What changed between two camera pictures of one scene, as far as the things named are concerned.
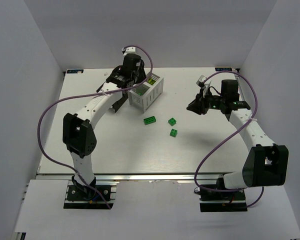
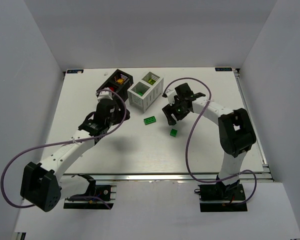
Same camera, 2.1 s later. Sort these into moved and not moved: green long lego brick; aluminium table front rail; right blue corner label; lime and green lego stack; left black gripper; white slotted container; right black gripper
Moved: left black gripper; right black gripper
Not moved: aluminium table front rail; right blue corner label; green long lego brick; lime and green lego stack; white slotted container
